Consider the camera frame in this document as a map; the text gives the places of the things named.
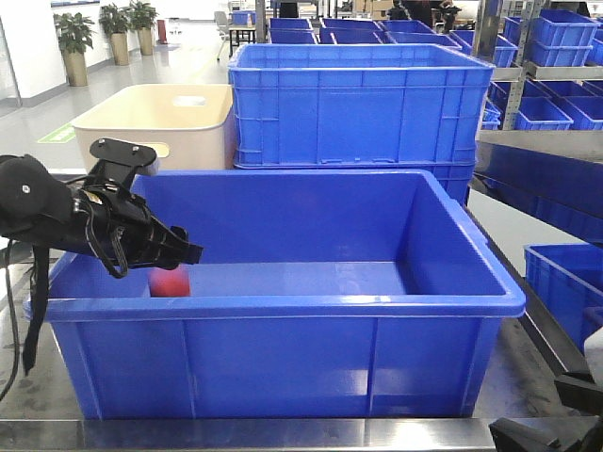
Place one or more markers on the blue bin at right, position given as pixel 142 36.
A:
pixel 568 280

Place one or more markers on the blue crate behind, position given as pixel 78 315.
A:
pixel 359 106

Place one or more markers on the potted plant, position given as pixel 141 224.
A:
pixel 114 22
pixel 142 16
pixel 74 36

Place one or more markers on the red cube block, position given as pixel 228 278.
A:
pixel 165 283

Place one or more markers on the potted plant left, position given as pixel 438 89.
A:
pixel 74 36

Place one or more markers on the large blue plastic bin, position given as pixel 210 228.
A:
pixel 320 293

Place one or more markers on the beige plastic tub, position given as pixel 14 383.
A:
pixel 189 126

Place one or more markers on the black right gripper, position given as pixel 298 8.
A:
pixel 577 390

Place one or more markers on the potted plant middle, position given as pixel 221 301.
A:
pixel 114 22

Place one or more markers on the potted plant right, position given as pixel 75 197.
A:
pixel 142 16

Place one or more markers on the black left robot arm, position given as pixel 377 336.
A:
pixel 36 208

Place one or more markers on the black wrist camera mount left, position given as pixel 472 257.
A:
pixel 119 162

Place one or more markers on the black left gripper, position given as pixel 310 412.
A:
pixel 116 226

